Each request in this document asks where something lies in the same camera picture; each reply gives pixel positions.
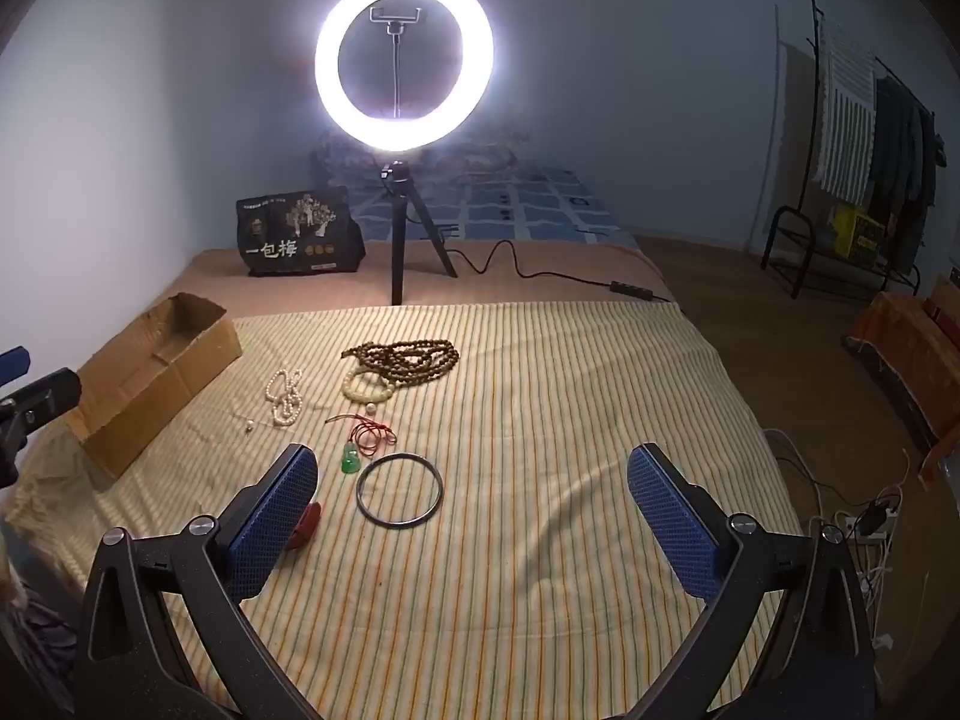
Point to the black power adapter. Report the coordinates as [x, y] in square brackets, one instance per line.
[877, 516]

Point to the dark metal bangle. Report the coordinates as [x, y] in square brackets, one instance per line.
[359, 495]

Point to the striped blanket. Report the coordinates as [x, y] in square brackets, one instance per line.
[525, 427]

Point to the orange cloth covered furniture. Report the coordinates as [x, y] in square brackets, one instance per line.
[900, 345]

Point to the black metal clothes rack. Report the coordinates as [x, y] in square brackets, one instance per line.
[784, 221]

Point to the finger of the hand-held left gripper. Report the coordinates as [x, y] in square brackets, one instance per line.
[41, 394]
[11, 365]

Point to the dark striped cloth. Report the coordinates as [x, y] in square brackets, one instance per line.
[30, 652]

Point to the brown bed sheet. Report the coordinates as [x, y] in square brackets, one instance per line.
[315, 292]

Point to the cardboard box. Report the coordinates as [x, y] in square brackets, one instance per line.
[142, 397]

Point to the white power strip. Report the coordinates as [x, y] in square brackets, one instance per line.
[844, 525]

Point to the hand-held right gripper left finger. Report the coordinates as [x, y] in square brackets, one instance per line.
[274, 517]

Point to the yellow box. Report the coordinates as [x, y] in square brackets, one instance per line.
[855, 232]

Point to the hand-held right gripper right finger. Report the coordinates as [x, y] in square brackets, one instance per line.
[671, 517]

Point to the blue patterned quilt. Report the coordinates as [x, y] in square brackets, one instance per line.
[525, 202]

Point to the black printed bag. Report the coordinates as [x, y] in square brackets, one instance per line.
[300, 232]

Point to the small red object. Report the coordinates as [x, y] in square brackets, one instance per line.
[309, 521]

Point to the white striped towel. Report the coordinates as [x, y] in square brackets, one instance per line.
[847, 112]

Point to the dark hanging clothes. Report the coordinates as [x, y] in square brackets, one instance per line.
[900, 157]

